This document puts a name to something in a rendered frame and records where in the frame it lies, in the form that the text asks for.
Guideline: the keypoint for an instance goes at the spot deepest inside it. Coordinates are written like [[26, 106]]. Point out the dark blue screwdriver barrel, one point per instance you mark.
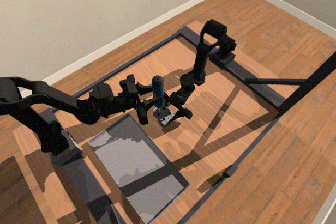
[[158, 90]]

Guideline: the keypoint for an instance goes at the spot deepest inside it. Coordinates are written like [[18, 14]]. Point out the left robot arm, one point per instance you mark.
[[88, 111]]

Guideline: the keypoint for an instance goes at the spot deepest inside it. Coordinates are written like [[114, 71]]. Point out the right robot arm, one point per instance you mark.
[[218, 31]]

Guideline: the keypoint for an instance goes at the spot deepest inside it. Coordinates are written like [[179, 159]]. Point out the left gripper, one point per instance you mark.
[[141, 107]]

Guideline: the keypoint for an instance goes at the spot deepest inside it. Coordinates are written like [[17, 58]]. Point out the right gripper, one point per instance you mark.
[[182, 111]]

